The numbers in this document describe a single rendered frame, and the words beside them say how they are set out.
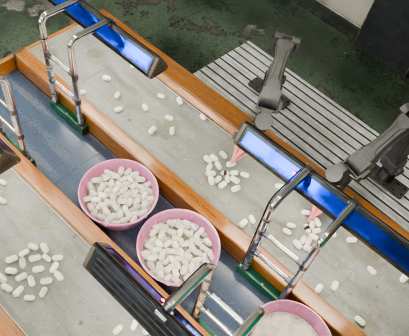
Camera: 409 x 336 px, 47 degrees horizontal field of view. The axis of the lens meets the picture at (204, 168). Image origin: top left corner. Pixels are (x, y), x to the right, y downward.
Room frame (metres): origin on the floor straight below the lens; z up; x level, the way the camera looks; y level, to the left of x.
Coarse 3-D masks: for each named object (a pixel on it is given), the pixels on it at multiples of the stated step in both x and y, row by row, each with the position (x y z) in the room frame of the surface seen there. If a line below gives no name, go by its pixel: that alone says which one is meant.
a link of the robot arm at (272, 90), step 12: (276, 36) 1.38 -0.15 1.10; (276, 48) 1.34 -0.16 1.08; (288, 48) 1.35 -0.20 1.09; (276, 60) 1.30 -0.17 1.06; (276, 72) 1.26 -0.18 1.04; (264, 84) 1.22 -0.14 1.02; (276, 84) 1.22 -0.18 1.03; (264, 96) 1.18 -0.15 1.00; (276, 96) 1.19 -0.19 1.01; (276, 108) 1.16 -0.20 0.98
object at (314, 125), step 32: (224, 64) 1.68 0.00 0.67; (256, 64) 1.73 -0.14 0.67; (224, 96) 1.48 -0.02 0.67; (256, 96) 1.52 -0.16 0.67; (288, 96) 1.56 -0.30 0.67; (320, 96) 1.61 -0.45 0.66; (288, 128) 1.37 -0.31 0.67; (320, 128) 1.41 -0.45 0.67; (352, 128) 1.46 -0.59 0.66; (320, 160) 1.24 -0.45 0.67; (384, 192) 1.15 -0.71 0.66
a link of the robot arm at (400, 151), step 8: (408, 136) 1.16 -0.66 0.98; (400, 144) 1.17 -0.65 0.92; (408, 144) 1.15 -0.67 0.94; (392, 152) 1.18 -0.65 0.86; (400, 152) 1.16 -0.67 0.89; (408, 152) 1.18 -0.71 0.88; (384, 160) 1.18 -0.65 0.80; (392, 160) 1.17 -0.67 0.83; (400, 160) 1.16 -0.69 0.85; (392, 168) 1.15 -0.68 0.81
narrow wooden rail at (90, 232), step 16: (32, 176) 0.83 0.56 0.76; (48, 192) 0.79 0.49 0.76; (64, 208) 0.74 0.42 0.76; (80, 224) 0.70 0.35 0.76; (96, 240) 0.65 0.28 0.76; (112, 240) 0.66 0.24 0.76; (128, 256) 0.62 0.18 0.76; (144, 272) 0.58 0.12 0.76; (160, 288) 0.54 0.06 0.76; (192, 320) 0.47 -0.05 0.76
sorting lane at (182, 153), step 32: (64, 32) 1.60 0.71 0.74; (64, 64) 1.41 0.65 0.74; (96, 64) 1.44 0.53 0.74; (128, 64) 1.48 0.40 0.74; (96, 96) 1.27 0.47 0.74; (128, 96) 1.30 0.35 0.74; (128, 128) 1.14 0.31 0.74; (160, 128) 1.17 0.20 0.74; (192, 128) 1.20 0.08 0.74; (160, 160) 1.02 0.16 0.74; (192, 160) 1.05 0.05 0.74; (224, 160) 1.08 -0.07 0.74; (224, 192) 0.94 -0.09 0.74; (256, 192) 0.97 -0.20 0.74; (256, 224) 0.84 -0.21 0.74; (320, 256) 0.77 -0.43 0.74; (352, 256) 0.79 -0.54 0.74; (352, 288) 0.68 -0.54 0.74; (384, 288) 0.70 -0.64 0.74; (352, 320) 0.58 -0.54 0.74; (384, 320) 0.60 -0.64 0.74
